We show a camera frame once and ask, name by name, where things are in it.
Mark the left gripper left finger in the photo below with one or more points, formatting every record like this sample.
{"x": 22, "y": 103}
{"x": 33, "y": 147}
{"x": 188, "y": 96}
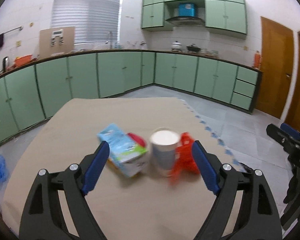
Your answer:
{"x": 56, "y": 207}

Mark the white blue paper cup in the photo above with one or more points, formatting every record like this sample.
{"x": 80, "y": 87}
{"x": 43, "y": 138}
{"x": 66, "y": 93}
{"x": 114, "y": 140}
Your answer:
{"x": 163, "y": 144}

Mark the orange thermos bottle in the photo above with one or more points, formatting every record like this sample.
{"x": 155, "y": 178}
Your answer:
{"x": 257, "y": 60}

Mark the white cooking pot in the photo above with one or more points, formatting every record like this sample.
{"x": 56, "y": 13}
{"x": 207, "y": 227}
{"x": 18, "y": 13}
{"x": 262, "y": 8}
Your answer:
{"x": 176, "y": 46}

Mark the black wok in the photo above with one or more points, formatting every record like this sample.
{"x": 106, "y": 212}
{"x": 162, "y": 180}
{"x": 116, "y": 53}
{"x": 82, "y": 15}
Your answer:
{"x": 193, "y": 48}

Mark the cardboard board with printout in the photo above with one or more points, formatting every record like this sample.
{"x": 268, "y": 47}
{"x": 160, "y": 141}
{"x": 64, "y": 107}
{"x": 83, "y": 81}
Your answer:
{"x": 56, "y": 41}

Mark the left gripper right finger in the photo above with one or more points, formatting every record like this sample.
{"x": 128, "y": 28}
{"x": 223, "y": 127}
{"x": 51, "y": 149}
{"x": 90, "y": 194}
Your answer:
{"x": 244, "y": 207}

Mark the red crushed paper cup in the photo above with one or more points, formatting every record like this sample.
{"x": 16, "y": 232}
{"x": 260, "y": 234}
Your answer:
{"x": 137, "y": 139}

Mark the window blind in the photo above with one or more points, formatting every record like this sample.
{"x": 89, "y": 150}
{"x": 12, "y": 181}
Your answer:
{"x": 92, "y": 19}

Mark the orange plastic basin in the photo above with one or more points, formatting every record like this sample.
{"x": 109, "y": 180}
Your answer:
{"x": 20, "y": 61}

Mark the green lower kitchen cabinets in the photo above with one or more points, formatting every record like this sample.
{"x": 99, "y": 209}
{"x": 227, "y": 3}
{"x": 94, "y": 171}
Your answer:
{"x": 35, "y": 92}

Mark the steel electric kettle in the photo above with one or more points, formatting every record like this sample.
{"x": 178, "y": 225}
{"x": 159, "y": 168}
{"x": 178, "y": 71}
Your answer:
{"x": 5, "y": 64}

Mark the wall towel rail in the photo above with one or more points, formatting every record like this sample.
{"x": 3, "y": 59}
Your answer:
{"x": 20, "y": 28}

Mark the blue green milk carton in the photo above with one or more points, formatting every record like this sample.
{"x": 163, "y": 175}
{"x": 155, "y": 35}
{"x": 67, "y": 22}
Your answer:
{"x": 127, "y": 156}

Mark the brown wooden door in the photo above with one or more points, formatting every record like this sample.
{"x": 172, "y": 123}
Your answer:
{"x": 277, "y": 72}

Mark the range hood with blue box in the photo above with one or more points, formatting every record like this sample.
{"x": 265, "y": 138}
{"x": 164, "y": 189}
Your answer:
{"x": 186, "y": 14}

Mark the green upper wall cabinets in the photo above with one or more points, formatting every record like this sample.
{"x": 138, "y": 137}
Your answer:
{"x": 224, "y": 17}

